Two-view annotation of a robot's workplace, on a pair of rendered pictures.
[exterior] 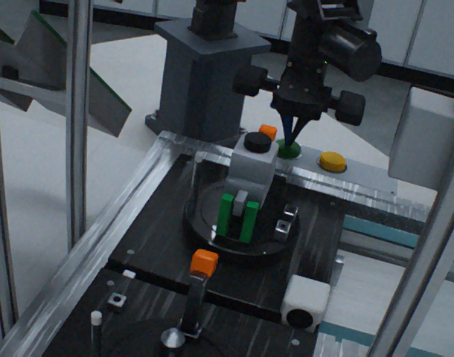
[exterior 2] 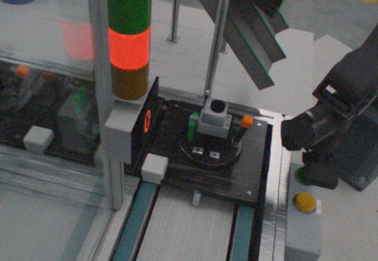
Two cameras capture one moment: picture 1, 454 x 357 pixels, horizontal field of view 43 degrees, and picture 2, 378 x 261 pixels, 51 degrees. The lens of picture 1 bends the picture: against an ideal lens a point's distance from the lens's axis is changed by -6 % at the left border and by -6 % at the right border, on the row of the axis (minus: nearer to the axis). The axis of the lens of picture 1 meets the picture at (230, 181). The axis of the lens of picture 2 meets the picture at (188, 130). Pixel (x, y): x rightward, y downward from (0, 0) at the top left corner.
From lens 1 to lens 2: 80 cm
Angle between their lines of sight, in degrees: 64
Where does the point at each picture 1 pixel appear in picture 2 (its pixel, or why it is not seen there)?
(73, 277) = (161, 93)
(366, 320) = (170, 222)
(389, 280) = (209, 243)
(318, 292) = (154, 167)
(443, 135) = not seen: hidden behind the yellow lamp
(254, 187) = (199, 118)
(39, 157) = (278, 91)
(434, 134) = not seen: hidden behind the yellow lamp
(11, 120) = (305, 75)
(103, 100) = (251, 62)
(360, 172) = (304, 222)
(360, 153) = not seen: outside the picture
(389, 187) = (295, 241)
